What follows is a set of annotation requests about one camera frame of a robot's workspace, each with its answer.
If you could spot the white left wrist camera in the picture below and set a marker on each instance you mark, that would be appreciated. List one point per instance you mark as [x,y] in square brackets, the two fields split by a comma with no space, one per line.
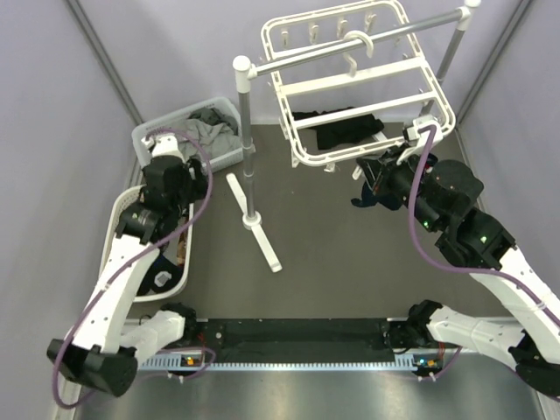
[159,145]

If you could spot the white rectangular laundry basket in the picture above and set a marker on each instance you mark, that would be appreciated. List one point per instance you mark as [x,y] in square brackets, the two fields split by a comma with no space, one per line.
[164,124]

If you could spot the black garment on floor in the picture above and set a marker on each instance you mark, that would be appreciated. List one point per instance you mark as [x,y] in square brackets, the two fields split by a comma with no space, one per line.
[349,131]

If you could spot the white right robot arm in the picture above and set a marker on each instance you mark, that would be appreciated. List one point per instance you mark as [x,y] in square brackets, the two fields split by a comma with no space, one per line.
[441,197]

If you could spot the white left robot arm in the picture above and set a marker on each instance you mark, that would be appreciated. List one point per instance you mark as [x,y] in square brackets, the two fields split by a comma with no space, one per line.
[96,353]

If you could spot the grey slotted cable duct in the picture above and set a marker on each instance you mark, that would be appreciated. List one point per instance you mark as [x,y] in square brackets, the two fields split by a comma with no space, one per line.
[191,362]

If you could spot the white oval sock basket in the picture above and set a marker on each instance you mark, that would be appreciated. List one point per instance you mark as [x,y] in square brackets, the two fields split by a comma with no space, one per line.
[168,275]

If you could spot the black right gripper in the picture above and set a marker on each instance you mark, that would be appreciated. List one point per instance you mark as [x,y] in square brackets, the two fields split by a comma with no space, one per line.
[379,171]

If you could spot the white clip sock hanger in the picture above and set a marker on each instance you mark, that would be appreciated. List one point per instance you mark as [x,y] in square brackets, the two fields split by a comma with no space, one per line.
[350,60]

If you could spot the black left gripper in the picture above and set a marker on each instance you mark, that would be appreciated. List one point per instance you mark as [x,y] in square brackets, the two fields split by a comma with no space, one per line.
[198,186]

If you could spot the grey clothes pile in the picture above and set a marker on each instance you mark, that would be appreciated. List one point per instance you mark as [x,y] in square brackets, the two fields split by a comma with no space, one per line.
[216,132]

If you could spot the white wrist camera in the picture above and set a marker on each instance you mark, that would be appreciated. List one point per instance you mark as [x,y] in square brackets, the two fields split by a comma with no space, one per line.
[417,134]
[159,145]

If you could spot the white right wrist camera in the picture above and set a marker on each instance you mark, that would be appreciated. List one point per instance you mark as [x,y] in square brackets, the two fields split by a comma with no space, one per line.
[417,134]

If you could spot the navy santa sock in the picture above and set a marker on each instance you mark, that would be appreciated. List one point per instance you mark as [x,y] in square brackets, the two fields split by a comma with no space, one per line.
[368,199]

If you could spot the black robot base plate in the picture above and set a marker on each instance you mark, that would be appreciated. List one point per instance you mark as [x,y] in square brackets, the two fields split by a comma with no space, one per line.
[291,339]

